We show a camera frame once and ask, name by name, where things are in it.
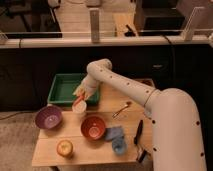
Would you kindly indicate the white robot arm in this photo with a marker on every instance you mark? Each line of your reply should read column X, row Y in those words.
column 177, row 142

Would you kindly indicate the small black metal object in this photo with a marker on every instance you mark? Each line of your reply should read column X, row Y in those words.
column 141, row 156

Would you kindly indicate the purple bowl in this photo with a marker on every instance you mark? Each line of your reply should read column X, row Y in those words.
column 48, row 117

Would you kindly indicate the red pepper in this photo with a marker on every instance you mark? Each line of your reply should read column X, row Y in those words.
column 80, row 98

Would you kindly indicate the black object on floor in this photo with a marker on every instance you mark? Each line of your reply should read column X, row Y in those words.
column 129, row 32

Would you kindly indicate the white post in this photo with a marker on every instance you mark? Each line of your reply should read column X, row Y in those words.
column 94, row 23
column 192, row 23

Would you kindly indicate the right white post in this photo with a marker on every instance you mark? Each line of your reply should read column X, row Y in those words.
column 192, row 23

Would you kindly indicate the white paper cup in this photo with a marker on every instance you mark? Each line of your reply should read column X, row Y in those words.
column 80, row 109

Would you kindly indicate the yellow banana piece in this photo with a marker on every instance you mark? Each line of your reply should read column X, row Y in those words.
column 79, row 91

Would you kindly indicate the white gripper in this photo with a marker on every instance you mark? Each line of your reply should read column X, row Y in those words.
column 88, row 87

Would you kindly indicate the red bowl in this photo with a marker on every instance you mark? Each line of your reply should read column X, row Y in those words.
column 93, row 127

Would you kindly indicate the left white post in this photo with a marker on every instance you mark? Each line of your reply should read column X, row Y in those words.
column 94, row 23

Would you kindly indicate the black spatula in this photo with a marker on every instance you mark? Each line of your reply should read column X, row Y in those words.
column 138, row 132

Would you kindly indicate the blue cloth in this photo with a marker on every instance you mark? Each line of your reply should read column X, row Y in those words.
column 114, row 132

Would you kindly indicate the yellow apple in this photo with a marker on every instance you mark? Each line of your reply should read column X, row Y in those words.
column 65, row 148

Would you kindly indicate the blue plastic cup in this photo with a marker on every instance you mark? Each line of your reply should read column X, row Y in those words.
column 119, row 146

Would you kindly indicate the white railing bar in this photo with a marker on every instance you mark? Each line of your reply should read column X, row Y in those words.
column 106, row 41

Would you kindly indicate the green plastic tray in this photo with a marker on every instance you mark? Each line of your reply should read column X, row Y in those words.
column 62, row 88

